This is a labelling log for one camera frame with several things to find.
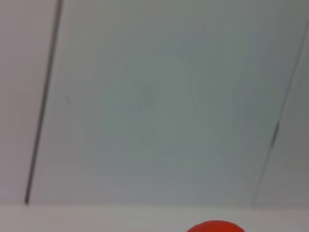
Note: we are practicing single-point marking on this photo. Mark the white tablecloth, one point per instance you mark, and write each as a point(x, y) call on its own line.
point(96, 217)

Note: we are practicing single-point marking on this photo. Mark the orange ball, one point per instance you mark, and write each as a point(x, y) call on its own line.
point(216, 227)

